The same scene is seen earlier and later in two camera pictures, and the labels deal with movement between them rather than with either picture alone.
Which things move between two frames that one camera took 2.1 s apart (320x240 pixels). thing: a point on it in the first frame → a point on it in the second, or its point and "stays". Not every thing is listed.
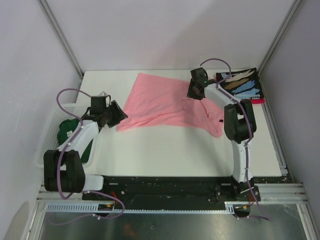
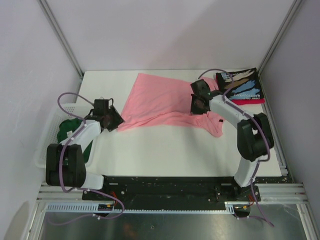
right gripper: (191, 94) → (193, 110)
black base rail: (139, 189) stays
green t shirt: (65, 130) stays
